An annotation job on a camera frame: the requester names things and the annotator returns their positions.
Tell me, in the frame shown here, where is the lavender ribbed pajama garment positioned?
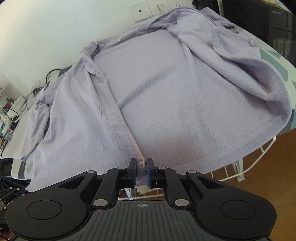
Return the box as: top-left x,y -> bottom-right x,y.
21,7 -> 292,192

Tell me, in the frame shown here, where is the black nightstand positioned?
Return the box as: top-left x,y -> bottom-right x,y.
222,1 -> 295,65

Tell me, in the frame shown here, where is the white wall socket panel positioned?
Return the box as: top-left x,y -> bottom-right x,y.
127,0 -> 193,22

